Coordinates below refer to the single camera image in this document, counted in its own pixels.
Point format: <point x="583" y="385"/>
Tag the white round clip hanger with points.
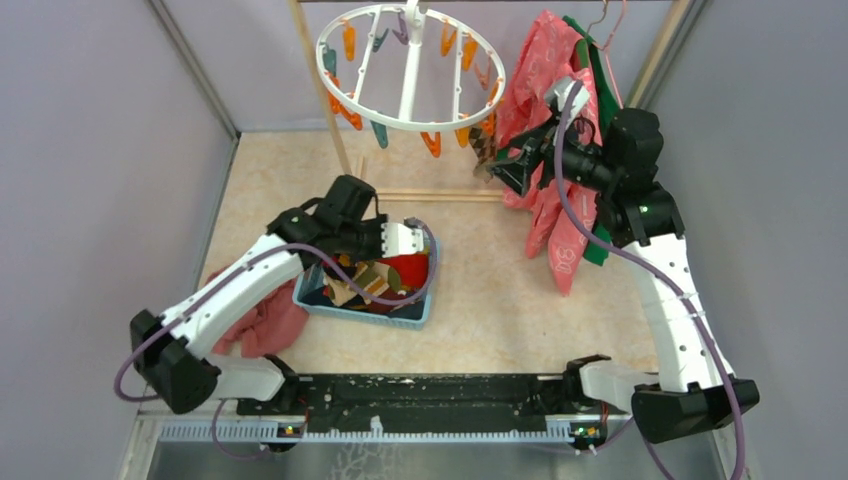
<point x="383" y="83"/>

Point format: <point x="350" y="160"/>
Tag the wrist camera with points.
<point x="399" y="239"/>
<point x="567" y="97"/>

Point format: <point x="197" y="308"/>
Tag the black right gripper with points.
<point x="537" y="145"/>

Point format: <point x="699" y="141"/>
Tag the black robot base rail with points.
<point x="471" y="405"/>

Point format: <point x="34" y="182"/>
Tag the red santa sock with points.
<point x="408" y="272"/>

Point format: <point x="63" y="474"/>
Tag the argyle brown cream sock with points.
<point x="485" y="150"/>

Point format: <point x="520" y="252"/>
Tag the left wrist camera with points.
<point x="399" y="239"/>

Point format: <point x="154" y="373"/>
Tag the light blue plastic basket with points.
<point x="308" y="294"/>

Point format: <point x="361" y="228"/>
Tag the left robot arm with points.
<point x="173" y="350"/>

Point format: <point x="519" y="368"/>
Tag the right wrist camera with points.
<point x="567" y="97"/>

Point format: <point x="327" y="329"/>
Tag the pink patterned hanging garment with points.
<point x="550" y="185"/>

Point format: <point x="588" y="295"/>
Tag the pink cloth on floor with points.
<point x="272" y="325"/>

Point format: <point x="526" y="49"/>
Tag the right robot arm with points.
<point x="695" y="389"/>

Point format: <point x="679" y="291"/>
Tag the light wooden clothes rack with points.
<point x="311" y="66"/>

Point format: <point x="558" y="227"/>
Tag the green hanging garment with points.
<point x="609" y="86"/>

